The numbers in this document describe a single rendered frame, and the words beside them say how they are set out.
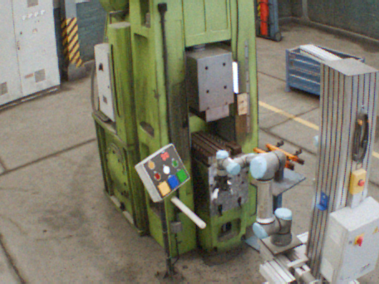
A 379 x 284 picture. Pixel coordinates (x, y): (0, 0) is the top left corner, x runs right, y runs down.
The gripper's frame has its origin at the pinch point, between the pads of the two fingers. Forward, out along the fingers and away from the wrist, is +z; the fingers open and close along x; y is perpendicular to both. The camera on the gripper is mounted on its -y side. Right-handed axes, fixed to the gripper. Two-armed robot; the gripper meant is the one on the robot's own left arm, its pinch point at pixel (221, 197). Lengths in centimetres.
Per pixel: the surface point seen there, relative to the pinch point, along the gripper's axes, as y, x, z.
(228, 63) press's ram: -52, 33, -75
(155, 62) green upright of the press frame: -58, -20, -83
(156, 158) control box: -30, -34, -24
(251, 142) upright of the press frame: -71, 60, 4
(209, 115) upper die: -49, 14, -39
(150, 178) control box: -18.4, -43.2, -16.6
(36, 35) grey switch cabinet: -566, -88, -23
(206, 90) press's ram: -49, 13, -58
